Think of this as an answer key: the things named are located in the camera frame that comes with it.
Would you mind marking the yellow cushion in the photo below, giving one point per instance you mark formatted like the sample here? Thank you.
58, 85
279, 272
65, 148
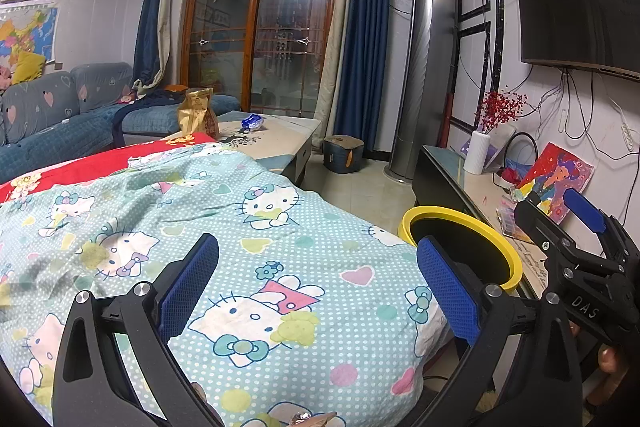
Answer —
27, 67

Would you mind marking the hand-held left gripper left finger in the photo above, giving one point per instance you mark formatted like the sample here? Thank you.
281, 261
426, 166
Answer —
187, 279

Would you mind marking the dark television cabinet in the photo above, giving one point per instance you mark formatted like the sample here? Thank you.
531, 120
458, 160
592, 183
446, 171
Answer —
435, 187

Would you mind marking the yellow-rimmed black trash bin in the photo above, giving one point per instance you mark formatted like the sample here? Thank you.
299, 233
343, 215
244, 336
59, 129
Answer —
470, 247

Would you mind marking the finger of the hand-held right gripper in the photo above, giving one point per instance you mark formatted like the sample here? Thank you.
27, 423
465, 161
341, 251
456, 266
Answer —
582, 209
537, 219

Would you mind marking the beige curtain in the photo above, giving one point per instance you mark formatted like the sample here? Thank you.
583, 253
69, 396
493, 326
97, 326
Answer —
335, 72
170, 42

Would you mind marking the dark garment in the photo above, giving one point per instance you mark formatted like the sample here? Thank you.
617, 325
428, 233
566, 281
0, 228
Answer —
150, 99

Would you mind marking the white ribbed vase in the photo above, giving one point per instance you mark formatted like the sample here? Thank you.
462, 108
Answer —
475, 154

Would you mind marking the red stick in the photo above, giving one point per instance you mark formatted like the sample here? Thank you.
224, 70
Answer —
447, 122

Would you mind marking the blue white snack packet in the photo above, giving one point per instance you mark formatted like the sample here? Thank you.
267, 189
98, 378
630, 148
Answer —
252, 123

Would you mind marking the wooden sliding glass door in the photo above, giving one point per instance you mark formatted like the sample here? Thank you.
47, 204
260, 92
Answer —
230, 32

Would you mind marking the gold snack bag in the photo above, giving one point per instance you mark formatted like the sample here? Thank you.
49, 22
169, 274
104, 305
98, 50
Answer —
197, 114

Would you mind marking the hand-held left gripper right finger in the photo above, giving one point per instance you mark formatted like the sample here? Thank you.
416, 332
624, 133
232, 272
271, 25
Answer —
447, 287

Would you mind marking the blue curtain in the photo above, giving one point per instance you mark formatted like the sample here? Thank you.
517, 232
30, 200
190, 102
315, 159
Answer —
150, 17
365, 47

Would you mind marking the red printed blanket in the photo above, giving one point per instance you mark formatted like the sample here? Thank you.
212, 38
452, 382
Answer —
75, 164

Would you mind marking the silver tower air conditioner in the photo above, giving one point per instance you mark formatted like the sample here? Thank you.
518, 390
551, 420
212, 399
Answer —
425, 82

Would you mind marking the country map poster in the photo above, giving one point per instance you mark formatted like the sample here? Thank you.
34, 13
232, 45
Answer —
30, 32

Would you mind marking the person's left hand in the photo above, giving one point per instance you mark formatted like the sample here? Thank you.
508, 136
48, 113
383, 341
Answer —
201, 394

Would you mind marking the grey coffee table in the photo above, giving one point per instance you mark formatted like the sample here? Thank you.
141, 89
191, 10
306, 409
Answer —
285, 142

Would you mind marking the white power strip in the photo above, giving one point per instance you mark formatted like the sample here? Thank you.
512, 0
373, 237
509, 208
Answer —
626, 134

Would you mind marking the pile of pink clothes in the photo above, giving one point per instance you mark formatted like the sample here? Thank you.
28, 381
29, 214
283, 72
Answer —
5, 77

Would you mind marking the pile of seed shells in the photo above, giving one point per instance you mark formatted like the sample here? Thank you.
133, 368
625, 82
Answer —
240, 139

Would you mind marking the blue storage stool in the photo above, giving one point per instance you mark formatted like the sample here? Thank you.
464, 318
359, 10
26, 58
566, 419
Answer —
342, 154

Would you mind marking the person's right hand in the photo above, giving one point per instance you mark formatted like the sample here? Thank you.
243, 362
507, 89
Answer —
610, 359

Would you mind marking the colourful bead tray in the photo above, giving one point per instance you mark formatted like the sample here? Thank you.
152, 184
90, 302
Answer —
507, 217

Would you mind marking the red berry branches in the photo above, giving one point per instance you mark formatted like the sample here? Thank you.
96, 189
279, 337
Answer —
500, 109

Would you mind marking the colourful figure painting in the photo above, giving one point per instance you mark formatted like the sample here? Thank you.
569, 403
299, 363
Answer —
555, 172

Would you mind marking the teal cartoon cat blanket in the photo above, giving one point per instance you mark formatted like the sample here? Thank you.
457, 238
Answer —
300, 232

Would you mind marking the blue grey sofa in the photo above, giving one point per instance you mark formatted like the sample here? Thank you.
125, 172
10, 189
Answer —
60, 127

